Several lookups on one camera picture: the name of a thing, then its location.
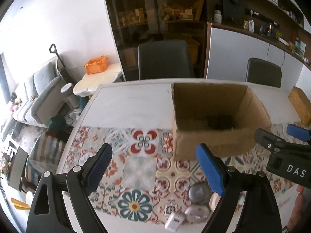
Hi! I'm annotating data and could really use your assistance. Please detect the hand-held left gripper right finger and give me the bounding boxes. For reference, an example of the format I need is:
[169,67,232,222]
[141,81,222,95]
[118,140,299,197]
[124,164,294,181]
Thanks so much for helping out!
[196,143,283,233]

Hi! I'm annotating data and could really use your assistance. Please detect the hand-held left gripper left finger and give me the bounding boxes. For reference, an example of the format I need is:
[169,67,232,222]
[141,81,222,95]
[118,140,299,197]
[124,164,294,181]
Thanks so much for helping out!
[26,143,113,233]

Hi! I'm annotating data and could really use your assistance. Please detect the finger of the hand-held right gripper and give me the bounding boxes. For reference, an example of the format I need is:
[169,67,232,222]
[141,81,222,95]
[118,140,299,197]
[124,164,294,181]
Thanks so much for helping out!
[286,123,311,143]
[254,128,287,153]

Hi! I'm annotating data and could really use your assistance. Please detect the grey computer mouse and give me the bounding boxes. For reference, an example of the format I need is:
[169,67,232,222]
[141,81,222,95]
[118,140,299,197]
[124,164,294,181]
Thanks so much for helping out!
[188,182,211,203]

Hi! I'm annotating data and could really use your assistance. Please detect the small beige object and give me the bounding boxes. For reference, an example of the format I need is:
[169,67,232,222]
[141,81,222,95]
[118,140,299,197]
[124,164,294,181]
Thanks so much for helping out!
[209,193,223,210]

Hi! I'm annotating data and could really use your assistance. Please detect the cardboard box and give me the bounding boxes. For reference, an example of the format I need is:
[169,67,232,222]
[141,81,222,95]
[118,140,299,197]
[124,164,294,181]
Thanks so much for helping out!
[171,83,272,162]

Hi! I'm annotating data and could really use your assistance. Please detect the silver computer mouse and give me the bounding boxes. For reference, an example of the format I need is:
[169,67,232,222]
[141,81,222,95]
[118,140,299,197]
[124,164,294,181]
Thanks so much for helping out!
[184,205,211,224]

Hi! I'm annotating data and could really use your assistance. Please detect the white charger plug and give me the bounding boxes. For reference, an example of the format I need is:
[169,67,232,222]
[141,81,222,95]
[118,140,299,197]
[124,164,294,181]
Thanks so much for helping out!
[165,212,185,233]

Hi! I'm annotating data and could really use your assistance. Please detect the person's right hand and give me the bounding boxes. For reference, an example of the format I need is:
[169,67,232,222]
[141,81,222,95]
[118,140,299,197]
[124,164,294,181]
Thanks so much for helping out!
[287,185,311,233]

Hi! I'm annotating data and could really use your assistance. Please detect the woven storage box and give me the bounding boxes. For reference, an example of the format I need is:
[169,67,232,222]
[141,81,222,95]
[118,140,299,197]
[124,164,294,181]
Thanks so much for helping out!
[288,86,311,125]

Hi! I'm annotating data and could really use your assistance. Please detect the white printed paper bag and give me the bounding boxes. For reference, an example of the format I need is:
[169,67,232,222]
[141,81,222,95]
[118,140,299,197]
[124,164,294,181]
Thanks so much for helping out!
[273,184,303,227]

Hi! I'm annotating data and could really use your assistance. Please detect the patterned table mat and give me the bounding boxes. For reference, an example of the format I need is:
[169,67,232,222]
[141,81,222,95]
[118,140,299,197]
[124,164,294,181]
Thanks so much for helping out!
[57,123,311,233]

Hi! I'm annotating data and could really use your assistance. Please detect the striped cushion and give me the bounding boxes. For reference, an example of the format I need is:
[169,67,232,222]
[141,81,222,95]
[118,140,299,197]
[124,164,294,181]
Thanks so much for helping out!
[26,133,66,182]

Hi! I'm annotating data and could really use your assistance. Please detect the dark green bag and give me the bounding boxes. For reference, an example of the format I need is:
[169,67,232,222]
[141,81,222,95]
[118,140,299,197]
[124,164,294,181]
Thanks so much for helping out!
[47,115,73,133]

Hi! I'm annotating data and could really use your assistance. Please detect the narrow dark grey chair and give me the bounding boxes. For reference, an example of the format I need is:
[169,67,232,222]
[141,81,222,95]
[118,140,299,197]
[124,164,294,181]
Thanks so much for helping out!
[245,58,282,88]

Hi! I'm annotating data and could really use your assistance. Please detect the white cylindrical fan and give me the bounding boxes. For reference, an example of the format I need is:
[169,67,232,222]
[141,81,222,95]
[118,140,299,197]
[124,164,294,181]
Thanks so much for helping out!
[60,83,82,114]

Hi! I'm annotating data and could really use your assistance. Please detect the yellow slippers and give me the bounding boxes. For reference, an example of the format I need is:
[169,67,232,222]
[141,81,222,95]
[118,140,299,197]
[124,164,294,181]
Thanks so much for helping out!
[11,197,31,210]

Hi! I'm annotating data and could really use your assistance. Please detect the white side table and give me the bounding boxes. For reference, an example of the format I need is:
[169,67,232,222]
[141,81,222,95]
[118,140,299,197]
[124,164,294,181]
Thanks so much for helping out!
[73,63,123,97]

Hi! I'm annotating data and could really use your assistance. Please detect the white low cabinet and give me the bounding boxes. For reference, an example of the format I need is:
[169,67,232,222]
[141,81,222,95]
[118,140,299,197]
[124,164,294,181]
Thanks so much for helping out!
[206,27,304,88]

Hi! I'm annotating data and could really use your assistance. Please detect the grey sofa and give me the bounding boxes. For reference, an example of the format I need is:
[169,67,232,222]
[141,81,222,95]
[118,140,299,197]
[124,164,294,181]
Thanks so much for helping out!
[0,61,61,128]

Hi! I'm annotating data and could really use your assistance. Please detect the upright vacuum cleaner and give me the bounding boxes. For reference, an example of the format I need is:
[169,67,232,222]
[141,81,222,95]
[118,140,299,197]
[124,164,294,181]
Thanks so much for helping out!
[49,44,78,85]

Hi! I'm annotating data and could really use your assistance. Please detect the orange plastic crate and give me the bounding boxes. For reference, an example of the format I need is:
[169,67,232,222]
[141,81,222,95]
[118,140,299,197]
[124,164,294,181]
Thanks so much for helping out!
[84,56,109,75]

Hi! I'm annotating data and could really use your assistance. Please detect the yellow plastic bin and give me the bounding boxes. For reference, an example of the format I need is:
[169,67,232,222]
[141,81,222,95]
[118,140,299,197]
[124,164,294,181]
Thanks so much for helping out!
[186,39,201,65]

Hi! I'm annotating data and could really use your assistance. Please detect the wide dark grey chair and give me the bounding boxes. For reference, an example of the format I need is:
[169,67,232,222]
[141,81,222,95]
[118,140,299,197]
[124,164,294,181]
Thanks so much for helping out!
[138,39,195,80]

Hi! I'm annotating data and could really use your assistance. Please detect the black speaker box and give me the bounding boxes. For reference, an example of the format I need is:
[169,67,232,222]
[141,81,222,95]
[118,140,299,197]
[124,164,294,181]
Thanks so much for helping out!
[222,0,246,21]

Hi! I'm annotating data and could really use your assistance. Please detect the dark glass-door cabinet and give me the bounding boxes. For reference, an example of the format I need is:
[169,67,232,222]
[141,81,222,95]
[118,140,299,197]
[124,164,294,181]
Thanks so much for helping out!
[102,0,210,81]

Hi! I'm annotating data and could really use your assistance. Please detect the wooden wall shelf unit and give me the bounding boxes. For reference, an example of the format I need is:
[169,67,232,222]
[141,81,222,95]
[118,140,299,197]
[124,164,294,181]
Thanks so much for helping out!
[206,0,311,69]

